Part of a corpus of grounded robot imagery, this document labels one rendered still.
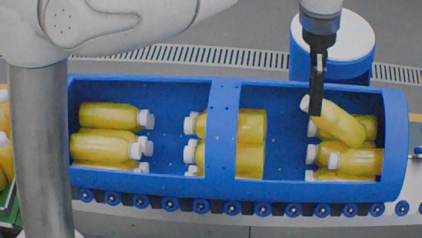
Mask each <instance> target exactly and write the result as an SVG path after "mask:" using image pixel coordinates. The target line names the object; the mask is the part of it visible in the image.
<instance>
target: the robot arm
mask: <svg viewBox="0 0 422 238"><path fill-rule="evenodd" d="M237 1H238V0H0V52H1V55H2V56H3V57H4V59H5V61H7V71H8V73H7V78H8V108H9V116H10V131H11V147H12V154H13V159H14V169H15V177H16V185H17V192H18V200H19V202H20V213H21V215H22V222H23V229H24V230H23V231H22V232H21V233H20V235H18V236H17V237H15V238H84V237H83V236H82V235H81V234H80V233H79V232H77V231H76V230H75V224H74V215H73V213H72V191H71V177H70V174H69V138H68V98H67V91H68V67H69V58H68V55H69V54H71V55H74V56H83V57H90V58H91V57H107V56H111V55H118V54H122V53H126V52H130V51H133V50H139V49H143V48H145V47H147V46H151V45H154V44H159V43H161V42H162V41H165V40H167V39H168V38H170V37H171V36H174V35H177V34H179V33H182V32H184V31H186V30H187V29H190V28H191V27H193V26H195V25H196V24H198V23H199V22H201V21H202V20H205V19H207V18H209V17H211V16H212V15H214V14H217V13H218V12H220V11H223V10H225V9H228V8H229V7H231V6H232V5H234V4H235V3H236V2H237ZM343 1H344V0H298V9H299V14H298V21H299V22H300V24H301V25H302V29H301V37H302V38H303V40H304V42H305V43H306V44H308V45H309V46H310V67H311V71H310V75H312V76H309V91H308V96H310V98H309V106H308V116H313V117H321V114H322V100H323V89H324V82H325V77H324V76H325V72H326V63H327V60H326V59H327V58H328V54H329V50H327V49H328V48H330V47H333V46H334V45H335V42H336V40H337V31H338V30H339V28H341V27H340V24H341V15H342V13H341V12H342V3H343Z"/></svg>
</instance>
